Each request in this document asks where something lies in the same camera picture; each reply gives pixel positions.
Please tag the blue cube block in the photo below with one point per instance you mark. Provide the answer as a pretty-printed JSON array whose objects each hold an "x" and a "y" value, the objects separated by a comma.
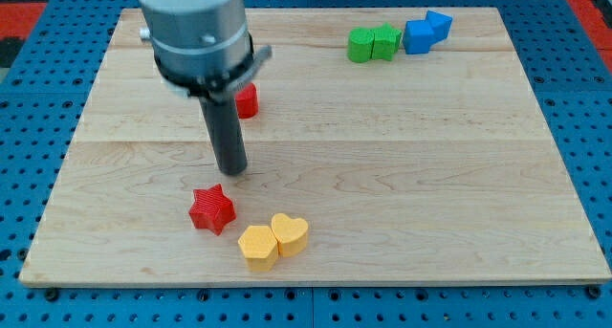
[{"x": 418, "y": 37}]

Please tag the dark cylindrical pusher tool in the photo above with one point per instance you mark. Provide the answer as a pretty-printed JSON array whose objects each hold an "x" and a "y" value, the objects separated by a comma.
[{"x": 225, "y": 135}]

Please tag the yellow hexagon block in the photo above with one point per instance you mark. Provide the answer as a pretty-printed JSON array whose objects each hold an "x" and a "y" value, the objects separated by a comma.
[{"x": 259, "y": 248}]

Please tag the red circle block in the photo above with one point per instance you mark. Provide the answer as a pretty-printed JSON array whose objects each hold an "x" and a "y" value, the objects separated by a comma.
[{"x": 246, "y": 100}]

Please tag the blue triangle block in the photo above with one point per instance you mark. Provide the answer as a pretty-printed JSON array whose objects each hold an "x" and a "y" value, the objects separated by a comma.
[{"x": 440, "y": 24}]

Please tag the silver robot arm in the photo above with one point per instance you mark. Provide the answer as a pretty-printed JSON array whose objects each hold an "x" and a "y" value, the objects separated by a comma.
[{"x": 203, "y": 46}]

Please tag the yellow heart block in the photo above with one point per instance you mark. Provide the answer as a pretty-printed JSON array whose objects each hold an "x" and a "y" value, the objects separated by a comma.
[{"x": 292, "y": 234}]

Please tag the wooden board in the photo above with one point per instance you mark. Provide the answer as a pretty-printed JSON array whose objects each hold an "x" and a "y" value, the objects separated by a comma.
[{"x": 426, "y": 170}]

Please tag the green star block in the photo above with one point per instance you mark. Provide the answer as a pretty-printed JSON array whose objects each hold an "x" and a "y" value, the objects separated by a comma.
[{"x": 386, "y": 42}]

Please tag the red star block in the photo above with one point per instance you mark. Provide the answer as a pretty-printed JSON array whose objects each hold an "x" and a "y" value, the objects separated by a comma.
[{"x": 212, "y": 209}]

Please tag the green circle block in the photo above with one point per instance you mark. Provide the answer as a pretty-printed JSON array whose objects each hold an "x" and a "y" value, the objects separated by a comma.
[{"x": 360, "y": 45}]

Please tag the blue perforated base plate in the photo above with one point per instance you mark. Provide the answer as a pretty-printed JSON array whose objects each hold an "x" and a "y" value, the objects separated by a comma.
[{"x": 48, "y": 84}]

